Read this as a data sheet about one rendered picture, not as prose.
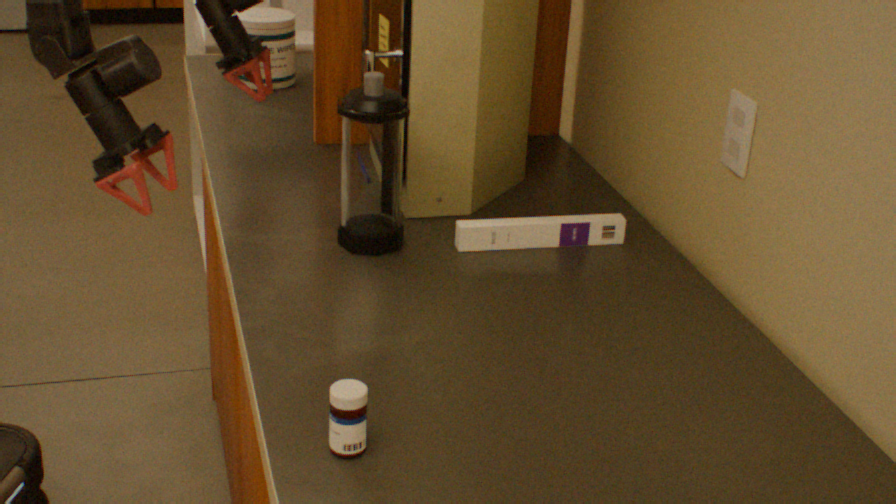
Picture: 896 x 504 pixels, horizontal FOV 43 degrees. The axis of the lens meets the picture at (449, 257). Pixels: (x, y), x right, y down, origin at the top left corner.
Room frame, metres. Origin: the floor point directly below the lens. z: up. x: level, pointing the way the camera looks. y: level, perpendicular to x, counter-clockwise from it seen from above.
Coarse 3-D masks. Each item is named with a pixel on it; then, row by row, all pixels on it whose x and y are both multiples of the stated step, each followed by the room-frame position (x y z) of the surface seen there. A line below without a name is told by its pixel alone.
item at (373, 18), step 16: (368, 0) 1.99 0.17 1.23; (384, 0) 1.86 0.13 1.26; (400, 0) 1.75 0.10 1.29; (368, 16) 1.99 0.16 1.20; (384, 16) 1.86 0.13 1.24; (400, 16) 1.75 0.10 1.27; (368, 32) 1.99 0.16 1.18; (400, 32) 1.74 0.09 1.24; (368, 48) 1.99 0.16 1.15; (400, 48) 1.74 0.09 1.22; (384, 64) 1.85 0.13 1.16; (400, 64) 1.74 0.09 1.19; (384, 80) 1.85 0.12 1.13; (400, 80) 1.73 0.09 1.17
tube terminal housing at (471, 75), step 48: (432, 0) 1.73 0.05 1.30; (480, 0) 1.75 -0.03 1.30; (528, 0) 1.89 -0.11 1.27; (432, 48) 1.73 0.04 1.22; (480, 48) 1.75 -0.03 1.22; (528, 48) 1.90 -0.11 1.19; (432, 96) 1.73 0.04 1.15; (480, 96) 1.76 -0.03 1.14; (528, 96) 1.92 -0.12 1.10; (432, 144) 1.73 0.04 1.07; (480, 144) 1.77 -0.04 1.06; (432, 192) 1.73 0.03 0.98; (480, 192) 1.78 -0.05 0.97
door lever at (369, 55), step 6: (396, 48) 1.76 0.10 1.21; (366, 54) 1.75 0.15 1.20; (372, 54) 1.75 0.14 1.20; (378, 54) 1.76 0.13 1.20; (384, 54) 1.76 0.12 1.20; (390, 54) 1.76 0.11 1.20; (396, 54) 1.76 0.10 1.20; (366, 60) 1.75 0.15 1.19; (372, 60) 1.75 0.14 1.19; (396, 60) 1.76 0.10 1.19; (366, 66) 1.75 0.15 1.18; (372, 66) 1.75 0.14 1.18; (366, 72) 1.75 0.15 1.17
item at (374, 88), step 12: (372, 72) 1.63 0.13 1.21; (372, 84) 1.61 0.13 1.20; (348, 96) 1.61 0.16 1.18; (360, 96) 1.60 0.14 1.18; (372, 96) 1.61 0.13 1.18; (384, 96) 1.61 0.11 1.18; (396, 96) 1.61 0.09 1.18; (360, 108) 1.58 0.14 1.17; (372, 108) 1.58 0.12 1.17; (384, 108) 1.58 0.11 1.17; (396, 108) 1.59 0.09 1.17
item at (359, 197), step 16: (352, 112) 1.57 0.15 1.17; (368, 112) 1.58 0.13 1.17; (384, 112) 1.58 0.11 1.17; (400, 112) 1.59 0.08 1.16; (352, 128) 1.58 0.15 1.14; (368, 128) 1.58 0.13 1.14; (384, 128) 1.58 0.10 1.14; (400, 128) 1.60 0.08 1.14; (352, 144) 1.58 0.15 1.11; (368, 144) 1.58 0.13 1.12; (384, 144) 1.58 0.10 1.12; (400, 144) 1.60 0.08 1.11; (352, 160) 1.58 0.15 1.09; (368, 160) 1.58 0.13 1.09; (384, 160) 1.58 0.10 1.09; (400, 160) 1.61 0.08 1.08; (352, 176) 1.58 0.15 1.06; (368, 176) 1.58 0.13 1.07; (384, 176) 1.58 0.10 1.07; (400, 176) 1.61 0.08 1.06; (352, 192) 1.58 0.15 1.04; (368, 192) 1.58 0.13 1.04; (384, 192) 1.58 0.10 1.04; (400, 192) 1.61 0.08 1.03; (352, 208) 1.58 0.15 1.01; (368, 208) 1.58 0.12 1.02; (384, 208) 1.58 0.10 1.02; (400, 208) 1.61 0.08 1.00; (352, 224) 1.58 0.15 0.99; (368, 224) 1.58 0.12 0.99; (384, 224) 1.58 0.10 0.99; (400, 224) 1.62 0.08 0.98
